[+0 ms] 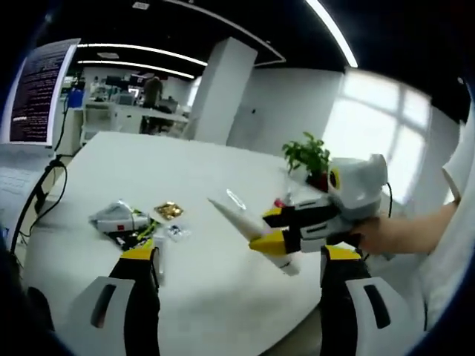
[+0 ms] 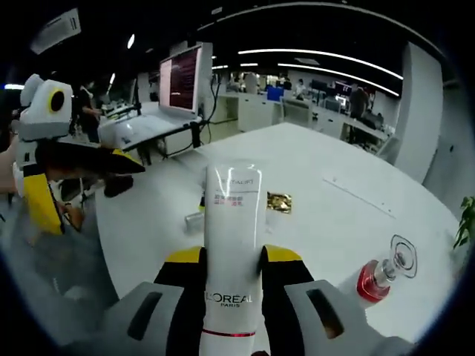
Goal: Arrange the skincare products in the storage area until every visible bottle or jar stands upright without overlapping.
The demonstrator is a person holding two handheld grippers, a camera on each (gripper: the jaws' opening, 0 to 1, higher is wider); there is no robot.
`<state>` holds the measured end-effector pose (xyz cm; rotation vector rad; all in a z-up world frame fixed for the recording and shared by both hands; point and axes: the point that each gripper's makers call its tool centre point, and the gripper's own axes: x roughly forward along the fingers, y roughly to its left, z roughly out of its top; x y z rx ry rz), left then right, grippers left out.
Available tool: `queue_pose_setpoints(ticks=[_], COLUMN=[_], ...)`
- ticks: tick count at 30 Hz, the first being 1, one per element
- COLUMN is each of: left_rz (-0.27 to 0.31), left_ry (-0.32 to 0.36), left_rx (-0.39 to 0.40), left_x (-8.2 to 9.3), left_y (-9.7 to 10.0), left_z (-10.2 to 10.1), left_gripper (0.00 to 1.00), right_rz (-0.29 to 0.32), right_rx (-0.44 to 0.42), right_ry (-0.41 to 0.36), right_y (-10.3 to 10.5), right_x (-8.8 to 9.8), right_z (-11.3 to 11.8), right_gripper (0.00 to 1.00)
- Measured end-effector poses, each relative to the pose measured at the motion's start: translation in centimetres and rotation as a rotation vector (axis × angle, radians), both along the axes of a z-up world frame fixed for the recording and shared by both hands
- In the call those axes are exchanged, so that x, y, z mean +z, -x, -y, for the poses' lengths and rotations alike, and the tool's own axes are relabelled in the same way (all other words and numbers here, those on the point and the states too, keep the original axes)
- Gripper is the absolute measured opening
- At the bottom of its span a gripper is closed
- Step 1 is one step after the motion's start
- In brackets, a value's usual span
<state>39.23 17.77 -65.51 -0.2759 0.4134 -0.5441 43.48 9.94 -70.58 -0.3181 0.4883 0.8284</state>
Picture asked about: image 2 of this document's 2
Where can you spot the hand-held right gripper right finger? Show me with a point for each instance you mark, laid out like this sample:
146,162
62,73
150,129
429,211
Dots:
293,296

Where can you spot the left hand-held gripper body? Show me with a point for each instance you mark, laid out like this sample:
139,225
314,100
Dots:
44,115

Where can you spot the large white skincare tube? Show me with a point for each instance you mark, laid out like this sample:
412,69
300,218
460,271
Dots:
232,222

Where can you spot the white ceiling air conditioner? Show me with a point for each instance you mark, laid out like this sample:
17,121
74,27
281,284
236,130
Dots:
55,31

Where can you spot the green potted plant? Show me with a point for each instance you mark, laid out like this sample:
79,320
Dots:
465,222

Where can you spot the person's left hand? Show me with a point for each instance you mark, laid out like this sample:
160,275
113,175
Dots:
8,170

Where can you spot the white skincare bottle red collar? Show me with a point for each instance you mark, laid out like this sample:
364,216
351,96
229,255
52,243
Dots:
373,280

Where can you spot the row of white office desks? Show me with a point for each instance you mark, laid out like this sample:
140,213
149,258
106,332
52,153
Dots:
256,107

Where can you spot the gold foil sachet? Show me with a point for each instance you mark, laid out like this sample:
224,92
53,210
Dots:
279,202

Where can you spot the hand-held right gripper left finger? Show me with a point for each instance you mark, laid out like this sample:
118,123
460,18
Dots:
174,304

